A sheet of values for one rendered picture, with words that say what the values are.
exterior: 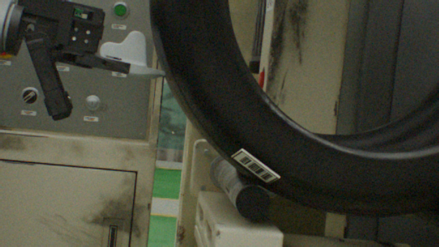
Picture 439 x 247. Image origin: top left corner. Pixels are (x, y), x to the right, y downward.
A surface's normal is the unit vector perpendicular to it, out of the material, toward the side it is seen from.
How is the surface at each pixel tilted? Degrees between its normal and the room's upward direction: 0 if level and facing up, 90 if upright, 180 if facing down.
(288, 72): 90
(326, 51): 90
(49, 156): 90
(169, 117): 90
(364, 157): 100
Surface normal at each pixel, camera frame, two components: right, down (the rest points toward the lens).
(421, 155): 0.12, 0.24
